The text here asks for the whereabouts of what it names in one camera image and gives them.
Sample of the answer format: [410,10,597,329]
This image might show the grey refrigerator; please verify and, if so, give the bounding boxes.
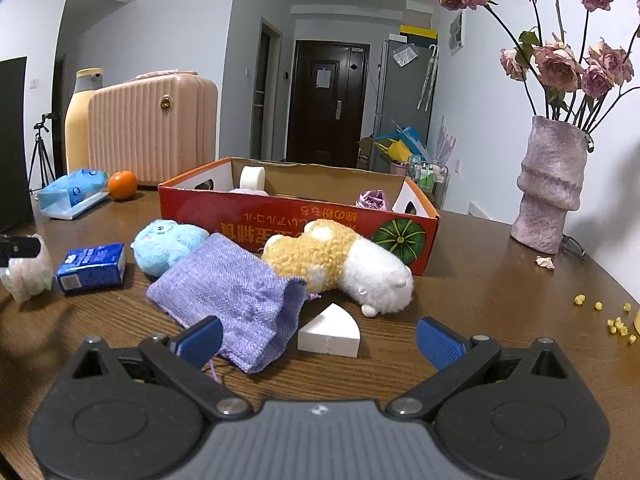
[372,36,438,161]

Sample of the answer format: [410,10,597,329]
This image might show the purple wrapping paper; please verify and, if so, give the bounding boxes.
[427,116,458,166]

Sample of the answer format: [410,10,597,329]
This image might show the white folded umbrella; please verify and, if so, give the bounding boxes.
[417,45,440,111]

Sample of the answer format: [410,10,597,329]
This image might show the blue wet wipes pack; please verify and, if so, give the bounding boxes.
[36,169,110,221]

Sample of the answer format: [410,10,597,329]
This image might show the dark wooden door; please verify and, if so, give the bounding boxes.
[286,39,371,168]

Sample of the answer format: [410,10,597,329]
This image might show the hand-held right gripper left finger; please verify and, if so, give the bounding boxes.
[56,316,252,418]

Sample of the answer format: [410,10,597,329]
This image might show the yellow and black box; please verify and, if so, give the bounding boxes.
[400,24,438,46]

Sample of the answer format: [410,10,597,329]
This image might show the pink ceramic vase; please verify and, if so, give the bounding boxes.
[510,115,593,255]

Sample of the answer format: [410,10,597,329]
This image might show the black cable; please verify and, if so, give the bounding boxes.
[561,234,587,261]

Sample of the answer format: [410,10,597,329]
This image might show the pink satin scrunchie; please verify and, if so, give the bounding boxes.
[355,189,391,211]

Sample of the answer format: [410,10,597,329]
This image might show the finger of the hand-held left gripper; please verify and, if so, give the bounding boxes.
[0,234,42,267]

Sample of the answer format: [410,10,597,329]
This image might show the white round sponge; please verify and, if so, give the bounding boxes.
[239,165,267,193]

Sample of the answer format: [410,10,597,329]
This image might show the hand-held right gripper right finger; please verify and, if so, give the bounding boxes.
[387,317,586,418]

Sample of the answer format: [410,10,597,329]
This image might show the red cardboard box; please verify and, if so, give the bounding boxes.
[158,156,441,277]

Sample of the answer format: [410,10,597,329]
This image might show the scattered yellow crumbs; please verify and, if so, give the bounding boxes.
[574,294,638,345]

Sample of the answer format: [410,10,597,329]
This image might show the purple woven pouch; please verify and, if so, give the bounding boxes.
[146,232,308,375]

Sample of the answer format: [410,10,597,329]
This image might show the side doorway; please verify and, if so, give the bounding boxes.
[249,17,283,161]

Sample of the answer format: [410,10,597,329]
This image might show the storage cart with bottles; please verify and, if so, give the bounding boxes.
[390,157,451,208]

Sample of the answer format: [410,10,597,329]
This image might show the small brown cardboard box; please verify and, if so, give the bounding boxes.
[357,136,381,171]

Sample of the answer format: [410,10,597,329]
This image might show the black camera tripod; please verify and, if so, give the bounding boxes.
[27,112,56,193]

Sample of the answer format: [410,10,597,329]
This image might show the dried pink roses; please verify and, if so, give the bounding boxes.
[437,0,640,133]

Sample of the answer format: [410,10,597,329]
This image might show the orange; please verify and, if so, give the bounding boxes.
[107,170,138,202]

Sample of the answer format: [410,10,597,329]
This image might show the yellow thermos bottle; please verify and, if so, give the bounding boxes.
[64,67,104,173]

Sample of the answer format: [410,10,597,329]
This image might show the white wedge sponge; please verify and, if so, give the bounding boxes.
[297,302,362,358]

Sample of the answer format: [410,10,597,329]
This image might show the blue and yellow bags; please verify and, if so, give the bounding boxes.
[375,122,428,161]

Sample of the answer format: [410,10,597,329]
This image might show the white and yellow plush toy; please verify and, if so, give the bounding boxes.
[261,219,416,317]

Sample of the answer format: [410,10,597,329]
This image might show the light blue plush toy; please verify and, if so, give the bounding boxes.
[131,219,211,278]

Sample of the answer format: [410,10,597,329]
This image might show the blue tissue packet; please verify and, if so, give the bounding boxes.
[55,243,127,295]

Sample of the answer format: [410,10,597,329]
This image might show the pink ribbed suitcase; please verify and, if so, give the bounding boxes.
[87,69,219,184]

